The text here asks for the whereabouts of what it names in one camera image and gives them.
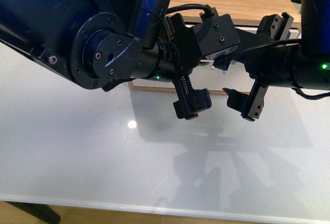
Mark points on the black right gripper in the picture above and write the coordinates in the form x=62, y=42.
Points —
x=272, y=28

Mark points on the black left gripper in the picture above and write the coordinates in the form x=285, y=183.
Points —
x=185, y=61

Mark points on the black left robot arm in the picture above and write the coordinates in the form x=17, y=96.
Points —
x=102, y=44

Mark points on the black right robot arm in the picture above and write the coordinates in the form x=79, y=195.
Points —
x=300, y=64

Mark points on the dark table leg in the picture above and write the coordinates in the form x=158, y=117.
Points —
x=40, y=211

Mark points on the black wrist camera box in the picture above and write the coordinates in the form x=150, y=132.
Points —
x=216, y=36

